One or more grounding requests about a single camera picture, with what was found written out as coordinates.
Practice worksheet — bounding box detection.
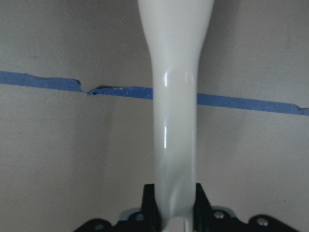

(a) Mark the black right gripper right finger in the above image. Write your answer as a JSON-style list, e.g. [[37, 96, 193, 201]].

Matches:
[[193, 183, 212, 232]]

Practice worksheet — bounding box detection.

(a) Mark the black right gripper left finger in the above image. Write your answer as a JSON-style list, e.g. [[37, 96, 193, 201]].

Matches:
[[141, 184, 162, 232]]

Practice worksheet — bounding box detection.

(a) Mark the white hand brush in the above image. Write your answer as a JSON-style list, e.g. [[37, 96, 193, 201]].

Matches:
[[138, 0, 214, 232]]

